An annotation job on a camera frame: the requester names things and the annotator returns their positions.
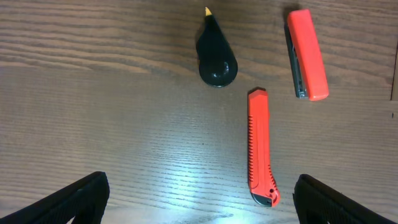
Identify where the black correction tape dispenser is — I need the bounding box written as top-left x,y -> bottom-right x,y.
195,7 -> 238,87

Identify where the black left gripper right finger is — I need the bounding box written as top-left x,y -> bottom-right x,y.
293,174 -> 396,224

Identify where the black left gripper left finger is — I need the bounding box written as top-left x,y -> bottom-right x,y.
1,171 -> 110,224

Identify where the orange utility knife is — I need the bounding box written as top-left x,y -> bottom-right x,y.
248,87 -> 280,207

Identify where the orange stapler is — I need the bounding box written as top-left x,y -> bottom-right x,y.
285,9 -> 329,101

